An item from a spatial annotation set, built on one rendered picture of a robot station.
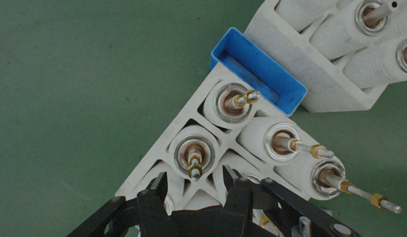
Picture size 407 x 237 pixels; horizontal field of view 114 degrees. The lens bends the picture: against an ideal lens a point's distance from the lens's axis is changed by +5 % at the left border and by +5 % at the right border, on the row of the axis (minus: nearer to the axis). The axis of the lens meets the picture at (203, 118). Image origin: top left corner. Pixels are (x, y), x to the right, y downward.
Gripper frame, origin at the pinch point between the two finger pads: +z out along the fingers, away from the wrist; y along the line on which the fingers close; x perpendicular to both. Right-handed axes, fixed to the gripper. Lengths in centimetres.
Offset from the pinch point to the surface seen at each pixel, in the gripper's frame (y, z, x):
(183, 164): -2.1, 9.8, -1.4
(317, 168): 23.2, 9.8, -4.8
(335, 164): 27.1, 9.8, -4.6
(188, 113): -0.8, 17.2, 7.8
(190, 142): -0.6, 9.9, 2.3
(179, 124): -3.1, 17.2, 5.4
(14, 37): -57, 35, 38
